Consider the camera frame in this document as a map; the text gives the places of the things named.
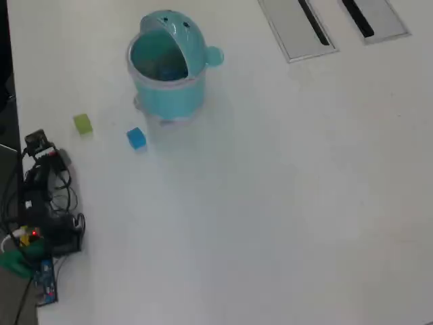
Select teal whale-shaped bin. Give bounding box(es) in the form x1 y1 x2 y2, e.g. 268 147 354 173
127 9 225 127

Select thin black arm cables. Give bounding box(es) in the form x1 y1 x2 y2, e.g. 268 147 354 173
49 165 86 238

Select grey flat panel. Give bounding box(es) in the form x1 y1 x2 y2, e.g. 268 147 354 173
0 144 20 204

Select black table edge divider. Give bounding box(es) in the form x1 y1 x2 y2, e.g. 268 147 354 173
0 0 26 150

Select green lego block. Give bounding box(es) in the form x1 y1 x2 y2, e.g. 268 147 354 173
73 113 94 135

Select silver table cable hatch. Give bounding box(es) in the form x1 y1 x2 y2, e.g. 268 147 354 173
338 0 413 46
256 0 340 64

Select green table clamp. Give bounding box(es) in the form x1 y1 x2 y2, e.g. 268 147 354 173
0 238 47 278

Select blue lego block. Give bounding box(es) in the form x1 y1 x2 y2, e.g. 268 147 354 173
126 127 147 152

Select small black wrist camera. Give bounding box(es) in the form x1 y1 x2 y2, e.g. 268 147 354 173
24 129 55 156

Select white cable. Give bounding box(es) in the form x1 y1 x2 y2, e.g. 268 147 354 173
0 228 27 254

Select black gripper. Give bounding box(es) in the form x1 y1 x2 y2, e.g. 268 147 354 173
32 146 72 173

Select blue circuit board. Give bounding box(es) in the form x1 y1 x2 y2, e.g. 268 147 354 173
33 259 59 307

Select thick black cable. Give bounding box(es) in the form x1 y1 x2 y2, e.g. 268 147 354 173
8 274 35 325

